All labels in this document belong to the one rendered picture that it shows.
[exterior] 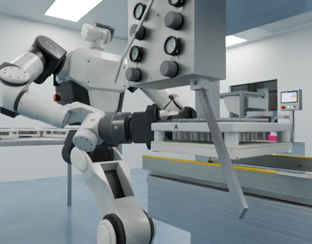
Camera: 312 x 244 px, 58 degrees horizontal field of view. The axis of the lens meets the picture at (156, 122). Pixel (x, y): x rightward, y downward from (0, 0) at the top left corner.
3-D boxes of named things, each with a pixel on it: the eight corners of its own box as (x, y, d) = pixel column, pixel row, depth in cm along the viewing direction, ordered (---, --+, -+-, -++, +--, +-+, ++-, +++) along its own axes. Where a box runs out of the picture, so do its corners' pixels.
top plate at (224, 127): (292, 130, 69) (292, 122, 69) (233, 132, 53) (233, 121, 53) (211, 129, 87) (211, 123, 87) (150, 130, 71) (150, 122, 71)
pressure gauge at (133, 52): (129, 62, 68) (129, 47, 68) (133, 63, 68) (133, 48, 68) (138, 59, 65) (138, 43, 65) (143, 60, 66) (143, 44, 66)
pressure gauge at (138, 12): (132, 21, 67) (132, 5, 67) (137, 22, 67) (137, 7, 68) (142, 16, 64) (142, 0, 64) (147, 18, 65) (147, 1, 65)
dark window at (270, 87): (230, 129, 706) (230, 85, 708) (231, 129, 706) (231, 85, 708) (281, 130, 599) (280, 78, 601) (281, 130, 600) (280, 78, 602)
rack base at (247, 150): (292, 151, 69) (292, 141, 69) (233, 159, 53) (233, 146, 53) (211, 145, 87) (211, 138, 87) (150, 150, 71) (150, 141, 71)
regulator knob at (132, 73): (124, 82, 67) (124, 63, 67) (132, 83, 68) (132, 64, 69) (132, 80, 64) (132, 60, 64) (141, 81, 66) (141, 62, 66)
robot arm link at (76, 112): (110, 113, 84) (68, 96, 83) (100, 133, 78) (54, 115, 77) (106, 127, 89) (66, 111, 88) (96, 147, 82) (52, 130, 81)
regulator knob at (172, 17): (163, 29, 57) (163, 7, 57) (171, 32, 58) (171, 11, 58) (174, 24, 54) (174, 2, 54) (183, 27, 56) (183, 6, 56)
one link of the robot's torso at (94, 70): (37, 127, 123) (38, 46, 123) (105, 127, 145) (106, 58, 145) (65, 128, 100) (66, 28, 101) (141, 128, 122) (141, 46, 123)
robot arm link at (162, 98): (176, 125, 135) (145, 93, 139) (194, 106, 130) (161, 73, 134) (166, 129, 125) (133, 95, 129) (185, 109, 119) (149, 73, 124)
